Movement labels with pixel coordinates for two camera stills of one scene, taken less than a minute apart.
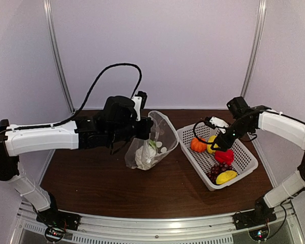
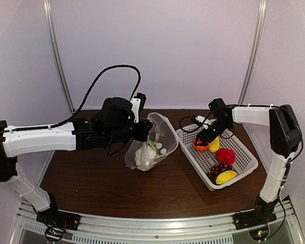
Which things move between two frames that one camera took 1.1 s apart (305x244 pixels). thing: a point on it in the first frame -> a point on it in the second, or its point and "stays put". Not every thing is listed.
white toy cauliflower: [145, 155] stays put
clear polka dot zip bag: [142, 153] stays put
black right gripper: [222, 141] -> [207, 135]
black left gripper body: [123, 132] stays put
